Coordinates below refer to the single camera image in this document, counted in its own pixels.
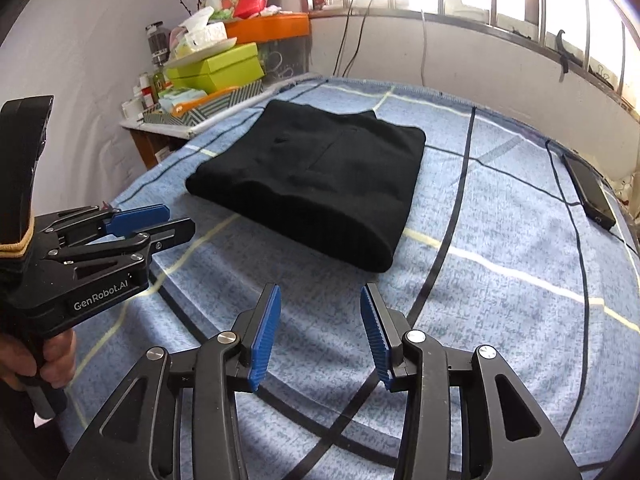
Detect black window clip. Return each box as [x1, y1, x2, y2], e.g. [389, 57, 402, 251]
[555, 29, 573, 81]

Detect black pants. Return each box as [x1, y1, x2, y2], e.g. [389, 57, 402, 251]
[185, 99, 427, 275]

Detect white flat lid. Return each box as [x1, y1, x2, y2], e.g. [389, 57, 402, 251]
[165, 37, 238, 68]

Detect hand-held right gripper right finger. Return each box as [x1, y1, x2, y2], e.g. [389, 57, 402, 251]
[360, 282, 583, 480]

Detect white tissue pack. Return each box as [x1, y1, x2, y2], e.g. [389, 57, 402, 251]
[172, 7, 228, 56]

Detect light green wipes pack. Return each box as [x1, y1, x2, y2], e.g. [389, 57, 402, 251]
[159, 87, 208, 111]

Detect green cardboard box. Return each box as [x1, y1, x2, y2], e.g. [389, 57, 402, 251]
[165, 42, 266, 93]

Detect blue plaid bed sheet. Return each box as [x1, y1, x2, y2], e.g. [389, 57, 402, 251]
[55, 76, 640, 480]

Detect dark bottle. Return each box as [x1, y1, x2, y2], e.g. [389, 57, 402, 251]
[146, 21, 172, 68]

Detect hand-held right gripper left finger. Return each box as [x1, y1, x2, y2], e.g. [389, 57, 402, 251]
[57, 282, 282, 480]

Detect person's left hand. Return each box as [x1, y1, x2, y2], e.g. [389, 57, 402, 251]
[0, 332, 77, 391]

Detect grey wall cable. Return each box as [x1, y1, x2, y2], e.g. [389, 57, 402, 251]
[419, 10, 429, 86]

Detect black charging cable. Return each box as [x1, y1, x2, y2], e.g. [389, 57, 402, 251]
[544, 137, 603, 221]

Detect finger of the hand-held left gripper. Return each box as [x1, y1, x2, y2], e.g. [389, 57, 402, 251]
[47, 217, 197, 267]
[37, 204, 171, 238]

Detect striped tray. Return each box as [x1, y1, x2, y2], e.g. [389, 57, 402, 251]
[142, 80, 266, 128]

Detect black smartphone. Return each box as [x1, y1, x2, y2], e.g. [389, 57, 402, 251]
[562, 152, 617, 231]

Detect black wall cable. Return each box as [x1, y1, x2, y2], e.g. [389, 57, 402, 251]
[334, 0, 373, 77]

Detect wooden side table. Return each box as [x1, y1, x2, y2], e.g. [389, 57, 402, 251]
[119, 72, 321, 171]

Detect orange box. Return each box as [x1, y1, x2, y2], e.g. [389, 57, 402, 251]
[222, 12, 311, 46]

